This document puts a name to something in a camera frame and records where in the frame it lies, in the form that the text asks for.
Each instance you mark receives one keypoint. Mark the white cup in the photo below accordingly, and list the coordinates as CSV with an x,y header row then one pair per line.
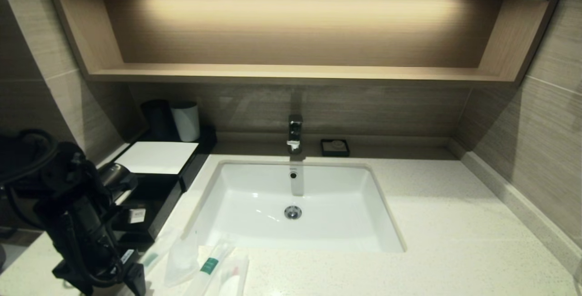
x,y
186,121

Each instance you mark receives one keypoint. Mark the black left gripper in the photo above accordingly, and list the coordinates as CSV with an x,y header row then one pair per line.
x,y
104,268

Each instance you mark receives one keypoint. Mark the crumpled clear plastic packet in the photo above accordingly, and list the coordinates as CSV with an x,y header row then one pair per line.
x,y
182,259

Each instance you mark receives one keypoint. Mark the wooden wall shelf niche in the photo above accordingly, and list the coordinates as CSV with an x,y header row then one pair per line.
x,y
295,32

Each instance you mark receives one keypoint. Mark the chrome faucet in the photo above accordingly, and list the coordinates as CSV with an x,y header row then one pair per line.
x,y
294,132

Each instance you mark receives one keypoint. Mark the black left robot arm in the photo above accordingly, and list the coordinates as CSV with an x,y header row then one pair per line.
x,y
77,205

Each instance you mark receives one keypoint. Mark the long clear packet green print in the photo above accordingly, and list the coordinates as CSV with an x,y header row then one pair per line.
x,y
157,250

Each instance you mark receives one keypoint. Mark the toothbrush packet dark green band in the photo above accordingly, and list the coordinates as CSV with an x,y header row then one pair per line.
x,y
209,266

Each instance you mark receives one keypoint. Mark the black cup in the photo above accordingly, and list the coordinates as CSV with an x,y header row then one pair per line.
x,y
157,121

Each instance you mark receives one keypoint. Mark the flat packet with cotton swabs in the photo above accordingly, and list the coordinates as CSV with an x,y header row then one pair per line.
x,y
234,280

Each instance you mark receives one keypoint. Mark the pale soap bar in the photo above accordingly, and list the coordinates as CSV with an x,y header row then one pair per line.
x,y
337,144

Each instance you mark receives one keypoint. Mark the chrome sink drain stopper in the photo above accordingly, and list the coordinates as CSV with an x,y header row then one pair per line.
x,y
293,213

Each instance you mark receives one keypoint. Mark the black soap dish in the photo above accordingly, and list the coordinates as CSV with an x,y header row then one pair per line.
x,y
325,148

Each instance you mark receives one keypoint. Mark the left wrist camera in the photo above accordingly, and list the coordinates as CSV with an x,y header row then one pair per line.
x,y
137,215

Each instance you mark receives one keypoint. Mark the white ceramic sink basin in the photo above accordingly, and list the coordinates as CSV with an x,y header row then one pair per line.
x,y
254,205

